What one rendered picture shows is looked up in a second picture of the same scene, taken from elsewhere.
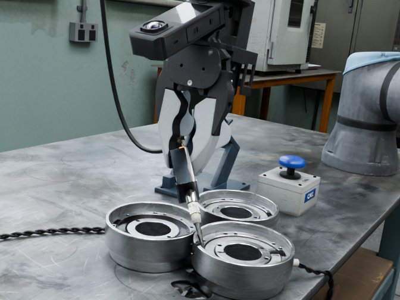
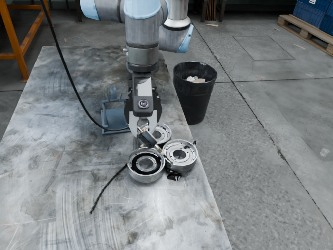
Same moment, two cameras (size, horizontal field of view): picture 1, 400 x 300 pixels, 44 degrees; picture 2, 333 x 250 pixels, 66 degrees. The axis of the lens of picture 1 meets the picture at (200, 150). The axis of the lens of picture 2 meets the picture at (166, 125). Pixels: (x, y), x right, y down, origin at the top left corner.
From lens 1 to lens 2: 0.50 m
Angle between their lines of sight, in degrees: 47
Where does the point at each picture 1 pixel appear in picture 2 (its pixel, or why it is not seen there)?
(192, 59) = not seen: hidden behind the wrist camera
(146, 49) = (145, 114)
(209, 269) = (181, 168)
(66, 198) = (80, 164)
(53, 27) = not seen: outside the picture
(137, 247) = (155, 176)
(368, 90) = not seen: hidden behind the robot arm
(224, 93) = (159, 107)
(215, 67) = (154, 99)
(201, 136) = (152, 124)
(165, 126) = (133, 125)
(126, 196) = (98, 146)
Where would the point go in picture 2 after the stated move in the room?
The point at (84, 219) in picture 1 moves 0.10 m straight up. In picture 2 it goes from (104, 171) to (101, 146)
